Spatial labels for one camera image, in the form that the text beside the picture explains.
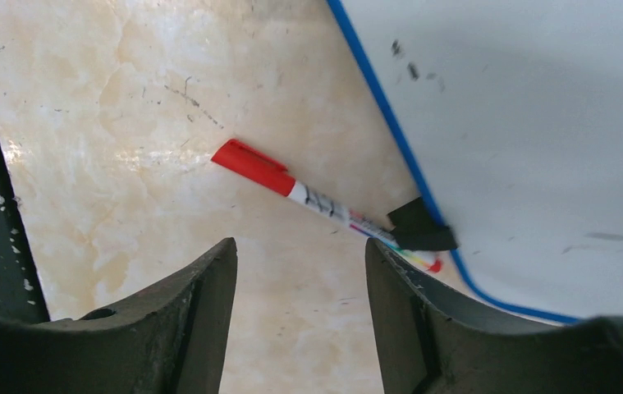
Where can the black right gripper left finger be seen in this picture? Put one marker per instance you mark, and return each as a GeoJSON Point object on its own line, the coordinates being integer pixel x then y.
{"type": "Point", "coordinates": [170, 337]}

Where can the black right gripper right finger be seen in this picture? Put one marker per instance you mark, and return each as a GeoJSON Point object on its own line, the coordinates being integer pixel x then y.
{"type": "Point", "coordinates": [431, 338]}

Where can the black whiteboard foot clip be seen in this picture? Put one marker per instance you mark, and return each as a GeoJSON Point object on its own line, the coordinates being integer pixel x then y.
{"type": "Point", "coordinates": [414, 228]}

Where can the white marker pen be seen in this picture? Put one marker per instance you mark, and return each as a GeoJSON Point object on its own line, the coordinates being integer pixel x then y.
{"type": "Point", "coordinates": [424, 261]}

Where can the blue framed whiteboard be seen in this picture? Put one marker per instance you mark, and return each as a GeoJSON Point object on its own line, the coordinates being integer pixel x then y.
{"type": "Point", "coordinates": [509, 115]}

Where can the red marker cap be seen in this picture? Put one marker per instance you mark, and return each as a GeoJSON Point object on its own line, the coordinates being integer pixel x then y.
{"type": "Point", "coordinates": [250, 163]}

